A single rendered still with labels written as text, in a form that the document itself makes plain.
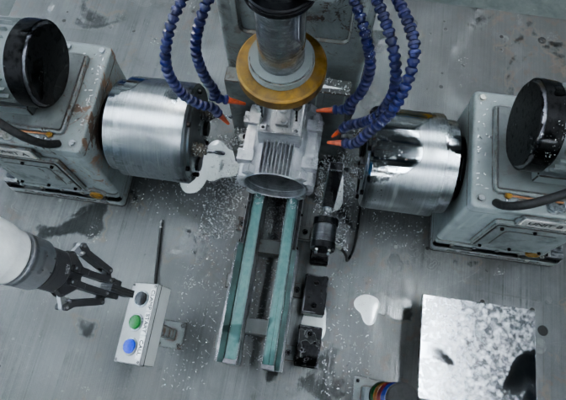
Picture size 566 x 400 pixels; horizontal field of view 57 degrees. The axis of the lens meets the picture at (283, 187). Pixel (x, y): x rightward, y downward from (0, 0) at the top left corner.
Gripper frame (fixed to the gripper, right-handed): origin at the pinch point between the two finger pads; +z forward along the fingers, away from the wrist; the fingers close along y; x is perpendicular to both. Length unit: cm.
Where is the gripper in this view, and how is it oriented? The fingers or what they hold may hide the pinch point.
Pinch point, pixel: (117, 290)
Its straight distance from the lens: 113.0
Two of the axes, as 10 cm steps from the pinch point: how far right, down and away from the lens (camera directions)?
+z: 4.0, 3.8, 8.4
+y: 1.5, -9.3, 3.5
